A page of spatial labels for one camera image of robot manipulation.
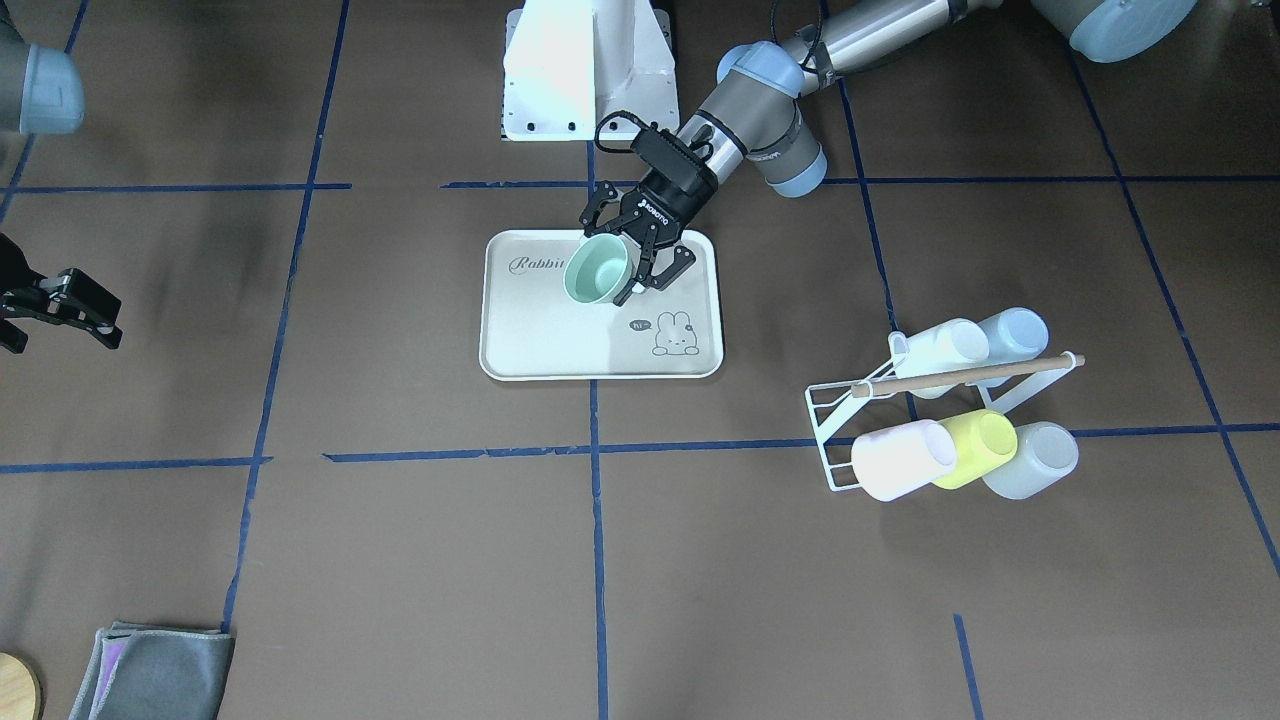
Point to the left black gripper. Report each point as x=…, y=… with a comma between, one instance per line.
x=679, y=201

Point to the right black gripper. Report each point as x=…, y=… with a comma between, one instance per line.
x=62, y=300

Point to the green cup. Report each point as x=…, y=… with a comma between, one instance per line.
x=603, y=267

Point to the beige rabbit tray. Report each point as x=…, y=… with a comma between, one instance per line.
x=533, y=331

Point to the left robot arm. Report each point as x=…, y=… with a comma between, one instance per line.
x=753, y=113

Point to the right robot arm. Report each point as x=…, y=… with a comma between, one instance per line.
x=42, y=94

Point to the beige cup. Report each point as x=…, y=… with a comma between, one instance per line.
x=953, y=345

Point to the pink cup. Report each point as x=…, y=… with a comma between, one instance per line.
x=892, y=462

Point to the blue cup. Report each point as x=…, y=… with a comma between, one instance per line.
x=1016, y=334

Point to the yellow cup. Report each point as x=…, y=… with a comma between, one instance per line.
x=984, y=441

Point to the grey cup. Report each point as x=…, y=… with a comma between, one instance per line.
x=1046, y=452

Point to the grey folded cloth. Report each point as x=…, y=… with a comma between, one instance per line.
x=143, y=671

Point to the wooden mug tree stand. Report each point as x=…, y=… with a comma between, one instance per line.
x=21, y=693

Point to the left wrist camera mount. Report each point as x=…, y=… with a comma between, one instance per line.
x=672, y=164

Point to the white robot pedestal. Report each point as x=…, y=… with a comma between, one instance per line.
x=569, y=64

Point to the white wire cup rack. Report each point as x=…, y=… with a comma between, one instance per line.
x=1002, y=387

